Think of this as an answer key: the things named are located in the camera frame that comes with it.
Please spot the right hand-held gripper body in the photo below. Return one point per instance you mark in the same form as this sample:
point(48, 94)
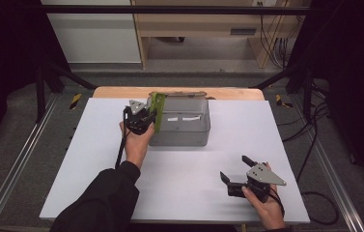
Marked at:
point(260, 180)

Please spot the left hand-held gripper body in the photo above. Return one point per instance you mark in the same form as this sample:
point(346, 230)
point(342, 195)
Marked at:
point(137, 121)

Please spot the green packet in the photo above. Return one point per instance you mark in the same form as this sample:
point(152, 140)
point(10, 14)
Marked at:
point(158, 108)

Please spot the transparent grey plastic box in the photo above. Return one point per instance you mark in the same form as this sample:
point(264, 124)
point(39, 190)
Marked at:
point(182, 132)

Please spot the person's left hand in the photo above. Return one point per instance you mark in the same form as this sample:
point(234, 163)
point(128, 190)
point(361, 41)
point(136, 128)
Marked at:
point(136, 146)

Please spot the person's right hand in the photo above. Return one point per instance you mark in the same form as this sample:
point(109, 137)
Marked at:
point(268, 211)

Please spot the light wooden table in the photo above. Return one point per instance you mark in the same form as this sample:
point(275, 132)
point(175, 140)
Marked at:
point(121, 92)

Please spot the yellow black floor tape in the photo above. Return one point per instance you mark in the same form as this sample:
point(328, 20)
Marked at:
point(75, 101)
point(281, 100)

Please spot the black metal stand leg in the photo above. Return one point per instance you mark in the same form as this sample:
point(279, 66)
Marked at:
point(54, 77)
point(298, 80)

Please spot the light wooden office desk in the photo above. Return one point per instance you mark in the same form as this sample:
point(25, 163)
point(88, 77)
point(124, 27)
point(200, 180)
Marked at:
point(202, 22)

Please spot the black curtain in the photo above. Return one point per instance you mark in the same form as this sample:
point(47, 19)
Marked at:
point(356, 64)
point(5, 64)

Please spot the aluminium floor rail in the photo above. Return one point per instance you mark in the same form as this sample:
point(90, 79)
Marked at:
point(334, 180)
point(15, 174)

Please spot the black horizontal frame bar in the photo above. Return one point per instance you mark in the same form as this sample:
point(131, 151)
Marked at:
point(170, 9)

